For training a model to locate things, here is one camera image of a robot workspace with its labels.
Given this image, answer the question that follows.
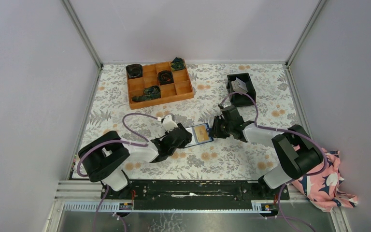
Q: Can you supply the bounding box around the blue leather card holder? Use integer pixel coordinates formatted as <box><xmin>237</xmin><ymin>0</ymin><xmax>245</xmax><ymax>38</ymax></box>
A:
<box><xmin>185</xmin><ymin>123</ymin><xmax>214</xmax><ymax>148</ymax></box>

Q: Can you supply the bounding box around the gold credit card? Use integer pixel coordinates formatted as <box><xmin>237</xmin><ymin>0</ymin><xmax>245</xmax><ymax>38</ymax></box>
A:
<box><xmin>194</xmin><ymin>124</ymin><xmax>210</xmax><ymax>143</ymax></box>

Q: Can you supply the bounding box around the black plastic card bin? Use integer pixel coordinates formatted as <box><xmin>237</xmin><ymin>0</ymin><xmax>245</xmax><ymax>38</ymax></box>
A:
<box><xmin>226</xmin><ymin>73</ymin><xmax>256</xmax><ymax>107</ymax></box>

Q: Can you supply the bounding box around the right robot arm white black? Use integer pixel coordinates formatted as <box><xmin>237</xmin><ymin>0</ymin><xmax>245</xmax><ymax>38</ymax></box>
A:
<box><xmin>209</xmin><ymin>105</ymin><xmax>327</xmax><ymax>199</ymax></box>

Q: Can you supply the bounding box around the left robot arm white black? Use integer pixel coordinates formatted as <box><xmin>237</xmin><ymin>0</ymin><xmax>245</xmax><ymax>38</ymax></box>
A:
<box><xmin>76</xmin><ymin>123</ymin><xmax>193</xmax><ymax>199</ymax></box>

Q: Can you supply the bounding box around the stack of cards in bin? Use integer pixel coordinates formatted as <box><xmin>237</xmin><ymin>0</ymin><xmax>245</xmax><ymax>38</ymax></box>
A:
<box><xmin>230</xmin><ymin>78</ymin><xmax>248</xmax><ymax>93</ymax></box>

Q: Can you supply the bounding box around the floral table mat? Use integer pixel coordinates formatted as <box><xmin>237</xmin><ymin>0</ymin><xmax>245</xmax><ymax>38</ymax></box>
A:
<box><xmin>81</xmin><ymin>64</ymin><xmax>300</xmax><ymax>180</ymax></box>

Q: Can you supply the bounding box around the orange wooden compartment tray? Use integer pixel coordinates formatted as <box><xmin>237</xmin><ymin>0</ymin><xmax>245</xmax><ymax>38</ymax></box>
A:
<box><xmin>126</xmin><ymin>61</ymin><xmax>194</xmax><ymax>110</ymax></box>

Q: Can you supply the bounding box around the green rolled belt front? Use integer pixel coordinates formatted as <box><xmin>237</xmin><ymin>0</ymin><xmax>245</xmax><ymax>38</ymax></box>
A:
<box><xmin>131</xmin><ymin>86</ymin><xmax>161</xmax><ymax>102</ymax></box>

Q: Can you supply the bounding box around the black rolled belt centre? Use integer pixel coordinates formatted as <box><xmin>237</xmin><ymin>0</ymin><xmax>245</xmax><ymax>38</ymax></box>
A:
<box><xmin>157</xmin><ymin>70</ymin><xmax>174</xmax><ymax>86</ymax></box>

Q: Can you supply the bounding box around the green rolled belt top-right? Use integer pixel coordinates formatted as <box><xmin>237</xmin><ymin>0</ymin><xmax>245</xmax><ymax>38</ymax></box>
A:
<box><xmin>170</xmin><ymin>57</ymin><xmax>186</xmax><ymax>71</ymax></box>

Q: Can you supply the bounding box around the black rolled belt top-left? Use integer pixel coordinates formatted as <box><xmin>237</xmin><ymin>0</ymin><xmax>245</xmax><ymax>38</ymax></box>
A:
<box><xmin>126</xmin><ymin>64</ymin><xmax>143</xmax><ymax>79</ymax></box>

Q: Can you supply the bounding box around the pink patterned cloth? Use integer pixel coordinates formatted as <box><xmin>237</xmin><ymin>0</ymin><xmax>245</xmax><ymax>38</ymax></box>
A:
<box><xmin>292</xmin><ymin>149</ymin><xmax>358</xmax><ymax>212</ymax></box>

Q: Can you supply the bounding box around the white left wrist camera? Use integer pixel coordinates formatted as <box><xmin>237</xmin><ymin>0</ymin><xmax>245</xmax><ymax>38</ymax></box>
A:
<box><xmin>157</xmin><ymin>114</ymin><xmax>178</xmax><ymax>132</ymax></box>

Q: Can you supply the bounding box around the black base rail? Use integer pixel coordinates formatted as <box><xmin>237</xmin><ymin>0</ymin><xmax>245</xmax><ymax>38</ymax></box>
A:
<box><xmin>101</xmin><ymin>179</ymin><xmax>290</xmax><ymax>211</ymax></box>

